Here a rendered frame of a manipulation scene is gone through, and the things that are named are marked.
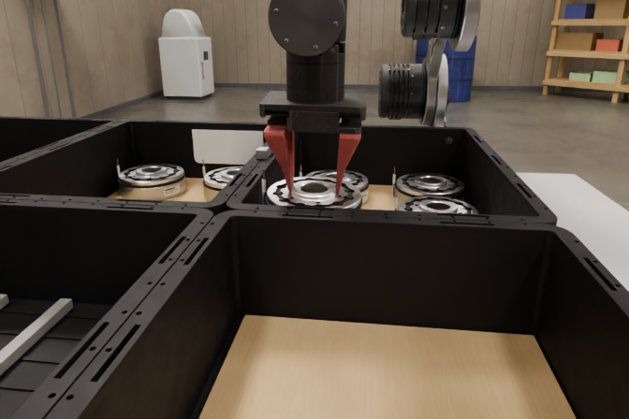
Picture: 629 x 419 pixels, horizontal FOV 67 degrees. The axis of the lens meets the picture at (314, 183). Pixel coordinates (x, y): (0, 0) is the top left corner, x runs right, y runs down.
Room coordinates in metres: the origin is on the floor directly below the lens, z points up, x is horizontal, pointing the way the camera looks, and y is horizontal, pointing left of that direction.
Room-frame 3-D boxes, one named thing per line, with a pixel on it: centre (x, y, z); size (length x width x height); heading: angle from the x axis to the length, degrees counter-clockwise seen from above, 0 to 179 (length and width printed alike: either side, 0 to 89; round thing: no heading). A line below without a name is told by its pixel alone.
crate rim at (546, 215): (0.58, -0.09, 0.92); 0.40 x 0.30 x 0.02; 173
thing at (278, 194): (0.48, 0.00, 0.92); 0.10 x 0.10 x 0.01
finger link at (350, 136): (0.48, -0.01, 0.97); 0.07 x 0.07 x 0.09; 84
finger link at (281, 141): (0.48, 0.01, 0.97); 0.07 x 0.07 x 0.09; 84
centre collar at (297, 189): (0.48, 0.00, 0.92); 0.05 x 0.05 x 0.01
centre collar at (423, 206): (0.57, -0.16, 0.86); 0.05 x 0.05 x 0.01
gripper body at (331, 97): (0.47, 0.00, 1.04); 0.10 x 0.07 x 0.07; 84
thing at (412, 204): (0.57, -0.16, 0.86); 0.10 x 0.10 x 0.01
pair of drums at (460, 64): (7.72, -2.04, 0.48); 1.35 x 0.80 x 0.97; 175
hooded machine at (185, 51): (7.51, 1.96, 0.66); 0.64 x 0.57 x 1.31; 83
